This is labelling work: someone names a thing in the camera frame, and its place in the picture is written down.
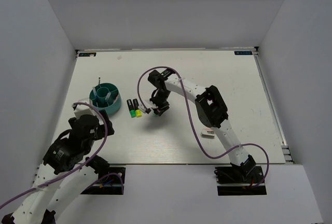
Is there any left corner label sticker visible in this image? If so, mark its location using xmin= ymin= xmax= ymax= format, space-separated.
xmin=78 ymin=52 xmax=96 ymax=57

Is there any teal round divided organizer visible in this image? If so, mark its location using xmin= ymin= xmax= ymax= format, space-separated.
xmin=89 ymin=82 xmax=121 ymax=116

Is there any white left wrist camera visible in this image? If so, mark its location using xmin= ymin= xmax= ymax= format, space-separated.
xmin=72 ymin=104 xmax=96 ymax=119

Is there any green black highlighter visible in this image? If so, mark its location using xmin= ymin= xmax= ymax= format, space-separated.
xmin=127 ymin=99 xmax=136 ymax=118

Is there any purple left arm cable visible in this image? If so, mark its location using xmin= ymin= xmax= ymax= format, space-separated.
xmin=0 ymin=101 xmax=125 ymax=209

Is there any yellow black highlighter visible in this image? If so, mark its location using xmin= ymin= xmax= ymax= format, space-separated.
xmin=133 ymin=99 xmax=142 ymax=117

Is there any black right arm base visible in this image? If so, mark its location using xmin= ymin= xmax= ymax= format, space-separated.
xmin=214 ymin=166 xmax=267 ymax=197

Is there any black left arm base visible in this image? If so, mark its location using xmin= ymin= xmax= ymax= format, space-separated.
xmin=81 ymin=156 xmax=126 ymax=195

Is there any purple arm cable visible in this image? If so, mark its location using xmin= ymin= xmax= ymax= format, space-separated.
xmin=0 ymin=101 xmax=125 ymax=209
xmin=136 ymin=65 xmax=270 ymax=189

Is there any green clear pen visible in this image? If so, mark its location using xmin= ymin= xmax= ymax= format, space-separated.
xmin=92 ymin=87 xmax=99 ymax=102

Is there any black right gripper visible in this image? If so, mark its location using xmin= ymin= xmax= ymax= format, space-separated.
xmin=149 ymin=90 xmax=171 ymax=117

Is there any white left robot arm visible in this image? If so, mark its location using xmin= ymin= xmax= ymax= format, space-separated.
xmin=1 ymin=110 xmax=115 ymax=223

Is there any right corner label sticker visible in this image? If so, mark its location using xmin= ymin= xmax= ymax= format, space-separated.
xmin=234 ymin=51 xmax=253 ymax=55

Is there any corner label sticker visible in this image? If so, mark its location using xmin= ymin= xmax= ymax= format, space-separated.
xmin=234 ymin=51 xmax=253 ymax=55
xmin=78 ymin=52 xmax=96 ymax=57

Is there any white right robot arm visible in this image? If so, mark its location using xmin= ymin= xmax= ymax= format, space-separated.
xmin=148 ymin=68 xmax=256 ymax=182

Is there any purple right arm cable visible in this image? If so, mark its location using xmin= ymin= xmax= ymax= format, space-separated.
xmin=136 ymin=65 xmax=270 ymax=189

